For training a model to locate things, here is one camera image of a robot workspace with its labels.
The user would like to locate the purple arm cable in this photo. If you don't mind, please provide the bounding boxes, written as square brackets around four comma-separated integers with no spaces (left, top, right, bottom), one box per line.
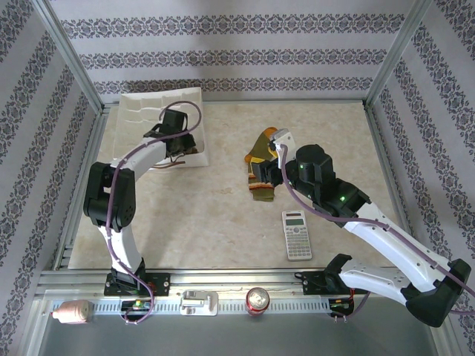
[280,144,475,324]
[105,100,204,327]

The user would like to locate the aluminium frame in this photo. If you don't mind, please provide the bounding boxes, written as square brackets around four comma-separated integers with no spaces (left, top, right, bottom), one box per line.
[29,0,475,356]

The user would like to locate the olive green striped sock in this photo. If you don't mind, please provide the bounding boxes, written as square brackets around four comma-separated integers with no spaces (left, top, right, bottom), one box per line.
[243,126,280,203]

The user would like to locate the white fabric organizer box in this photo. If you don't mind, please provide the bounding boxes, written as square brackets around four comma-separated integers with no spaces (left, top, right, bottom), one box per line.
[111,87,211,171]

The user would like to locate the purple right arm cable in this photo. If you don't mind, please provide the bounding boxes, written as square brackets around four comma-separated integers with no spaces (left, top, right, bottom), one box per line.
[280,144,475,324]

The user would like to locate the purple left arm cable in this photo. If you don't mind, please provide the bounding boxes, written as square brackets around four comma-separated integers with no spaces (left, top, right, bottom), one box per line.
[105,100,204,327]

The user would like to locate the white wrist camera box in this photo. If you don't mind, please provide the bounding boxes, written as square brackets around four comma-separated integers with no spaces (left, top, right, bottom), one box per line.
[269,128,296,154]

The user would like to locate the red soda can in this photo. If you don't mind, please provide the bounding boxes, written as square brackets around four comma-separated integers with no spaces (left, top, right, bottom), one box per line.
[245,286,271,317]

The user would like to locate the silver metal clamp bracket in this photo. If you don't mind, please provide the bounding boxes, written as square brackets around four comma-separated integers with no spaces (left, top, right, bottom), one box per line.
[179,289,220,317]

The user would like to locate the white slotted cable duct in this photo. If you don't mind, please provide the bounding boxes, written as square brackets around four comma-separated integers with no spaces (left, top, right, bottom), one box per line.
[50,298,354,315]

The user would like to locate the pink plastic bottle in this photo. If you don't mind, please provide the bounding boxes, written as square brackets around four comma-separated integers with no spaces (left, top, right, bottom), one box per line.
[51,299,91,326]

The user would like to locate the white calculator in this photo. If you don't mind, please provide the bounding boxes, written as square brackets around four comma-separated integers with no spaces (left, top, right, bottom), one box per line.
[281,209,314,262]

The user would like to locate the brown leather box handle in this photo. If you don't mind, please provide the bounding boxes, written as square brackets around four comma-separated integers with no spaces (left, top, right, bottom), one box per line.
[154,158,187,171]

